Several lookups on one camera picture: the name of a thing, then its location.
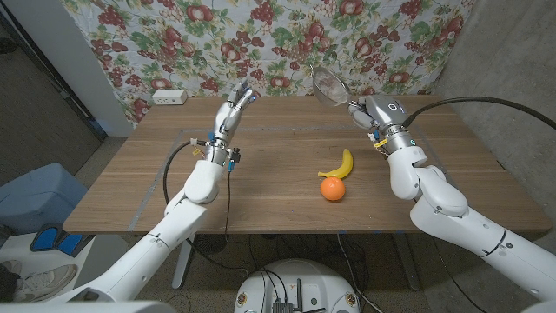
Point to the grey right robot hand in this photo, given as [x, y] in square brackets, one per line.
[384, 111]

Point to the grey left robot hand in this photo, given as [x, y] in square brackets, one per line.
[227, 117]

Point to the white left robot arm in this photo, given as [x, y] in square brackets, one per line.
[174, 226]

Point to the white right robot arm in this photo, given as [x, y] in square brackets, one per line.
[443, 204]

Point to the yellow banana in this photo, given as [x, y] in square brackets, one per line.
[345, 167]

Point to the white power strip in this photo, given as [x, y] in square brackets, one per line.
[169, 97]

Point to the orange fruit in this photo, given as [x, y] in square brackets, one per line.
[333, 189]

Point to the black round disc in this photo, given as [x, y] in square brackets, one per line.
[213, 245]

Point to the white table leg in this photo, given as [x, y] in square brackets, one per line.
[182, 265]
[408, 265]

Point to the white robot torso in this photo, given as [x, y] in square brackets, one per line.
[299, 282]

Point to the blue-grey storage bin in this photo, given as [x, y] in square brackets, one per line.
[39, 195]

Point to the black item with blue pads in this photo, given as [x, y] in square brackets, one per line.
[48, 239]

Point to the white sneaker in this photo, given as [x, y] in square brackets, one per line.
[48, 282]
[11, 266]

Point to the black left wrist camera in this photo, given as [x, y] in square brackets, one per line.
[234, 155]

